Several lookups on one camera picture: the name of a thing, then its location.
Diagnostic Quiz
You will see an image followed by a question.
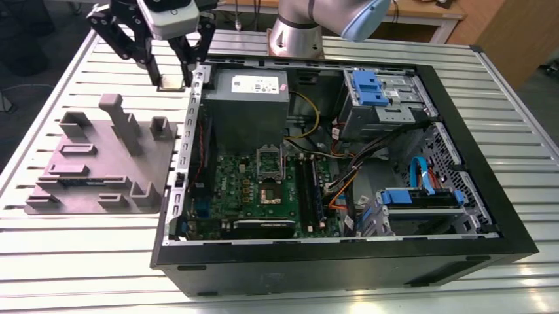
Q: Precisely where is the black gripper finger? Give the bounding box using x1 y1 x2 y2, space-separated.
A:
85 5 162 88
168 18 218 88

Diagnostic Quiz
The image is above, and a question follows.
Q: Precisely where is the CPU with silver top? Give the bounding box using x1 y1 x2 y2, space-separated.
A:
156 74 187 94

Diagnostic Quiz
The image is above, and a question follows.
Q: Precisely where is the grey power supply unit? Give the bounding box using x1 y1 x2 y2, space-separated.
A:
202 68 291 148

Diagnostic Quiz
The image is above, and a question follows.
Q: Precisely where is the grey parts rack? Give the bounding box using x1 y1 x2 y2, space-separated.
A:
24 94 182 216

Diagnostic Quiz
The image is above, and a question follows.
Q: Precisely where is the blue drive latch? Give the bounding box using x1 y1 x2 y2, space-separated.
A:
351 70 391 107

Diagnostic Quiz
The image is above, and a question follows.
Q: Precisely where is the RAM stick on rack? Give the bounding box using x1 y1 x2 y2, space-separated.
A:
59 178 108 188

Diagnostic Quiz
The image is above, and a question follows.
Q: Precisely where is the metal drive cage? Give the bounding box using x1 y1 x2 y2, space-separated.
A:
339 69 439 141

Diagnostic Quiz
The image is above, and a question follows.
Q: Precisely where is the green motherboard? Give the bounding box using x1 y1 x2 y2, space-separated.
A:
186 143 346 239

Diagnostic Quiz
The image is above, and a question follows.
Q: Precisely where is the installed RAM stick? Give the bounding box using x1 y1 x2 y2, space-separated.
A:
307 156 327 219

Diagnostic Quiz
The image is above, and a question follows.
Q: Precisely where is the black RAM slot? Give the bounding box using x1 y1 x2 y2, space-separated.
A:
295 155 314 230

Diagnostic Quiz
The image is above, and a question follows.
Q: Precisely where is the black graphics card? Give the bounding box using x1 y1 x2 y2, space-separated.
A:
222 217 298 240

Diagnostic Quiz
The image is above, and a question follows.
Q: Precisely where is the hard disk in blue carrier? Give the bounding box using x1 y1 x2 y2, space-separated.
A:
376 186 467 211

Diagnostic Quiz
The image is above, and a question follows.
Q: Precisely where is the brown wooden cabinet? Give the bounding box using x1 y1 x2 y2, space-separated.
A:
474 0 559 90

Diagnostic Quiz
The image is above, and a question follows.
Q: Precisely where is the black PC case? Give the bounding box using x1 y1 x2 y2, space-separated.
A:
150 52 540 298

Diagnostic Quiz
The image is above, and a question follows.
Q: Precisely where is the metal disk bay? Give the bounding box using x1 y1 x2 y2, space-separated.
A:
355 196 498 237

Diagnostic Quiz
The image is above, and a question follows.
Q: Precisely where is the yellow wire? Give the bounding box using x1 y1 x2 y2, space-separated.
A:
282 90 322 141

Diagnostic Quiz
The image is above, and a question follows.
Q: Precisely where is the black cable bundle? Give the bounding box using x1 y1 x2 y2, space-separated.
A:
326 120 438 194

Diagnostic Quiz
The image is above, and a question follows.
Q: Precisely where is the wooden desk white frame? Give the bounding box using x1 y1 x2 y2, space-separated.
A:
379 0 468 45

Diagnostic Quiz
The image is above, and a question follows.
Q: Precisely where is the orange wire bundle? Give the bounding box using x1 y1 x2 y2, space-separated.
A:
327 181 355 211

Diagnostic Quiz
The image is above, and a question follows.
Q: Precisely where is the blue disk wire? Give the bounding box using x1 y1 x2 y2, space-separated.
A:
408 156 438 195

